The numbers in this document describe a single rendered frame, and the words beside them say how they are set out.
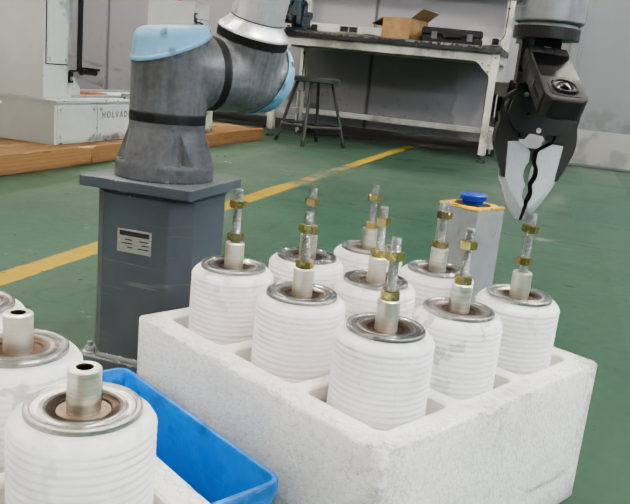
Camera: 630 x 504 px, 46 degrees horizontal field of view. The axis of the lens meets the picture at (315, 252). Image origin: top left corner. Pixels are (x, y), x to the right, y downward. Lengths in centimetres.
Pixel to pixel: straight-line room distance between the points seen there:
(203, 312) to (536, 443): 40
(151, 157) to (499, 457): 64
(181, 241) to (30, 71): 232
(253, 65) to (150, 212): 28
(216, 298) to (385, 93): 525
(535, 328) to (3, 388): 55
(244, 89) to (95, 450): 80
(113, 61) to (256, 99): 581
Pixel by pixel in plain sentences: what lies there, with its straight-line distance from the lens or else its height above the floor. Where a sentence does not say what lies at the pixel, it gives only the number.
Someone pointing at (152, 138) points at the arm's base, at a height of 36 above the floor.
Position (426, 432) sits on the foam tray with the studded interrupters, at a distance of 68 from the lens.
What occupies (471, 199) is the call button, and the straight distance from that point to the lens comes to 111.
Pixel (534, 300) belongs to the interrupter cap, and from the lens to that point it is 88.
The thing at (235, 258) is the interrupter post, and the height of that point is 26.
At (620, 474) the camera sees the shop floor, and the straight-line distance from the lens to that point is 111.
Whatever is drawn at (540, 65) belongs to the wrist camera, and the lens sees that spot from 82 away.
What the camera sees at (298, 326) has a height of 23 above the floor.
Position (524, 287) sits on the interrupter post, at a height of 27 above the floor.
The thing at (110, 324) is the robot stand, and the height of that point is 7.
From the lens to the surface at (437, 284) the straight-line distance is 92.
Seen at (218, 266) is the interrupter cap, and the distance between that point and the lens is 86.
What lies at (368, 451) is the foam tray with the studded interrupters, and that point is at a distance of 65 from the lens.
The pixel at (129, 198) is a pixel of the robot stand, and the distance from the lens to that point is 113.
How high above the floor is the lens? 48
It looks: 14 degrees down
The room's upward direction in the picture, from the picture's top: 6 degrees clockwise
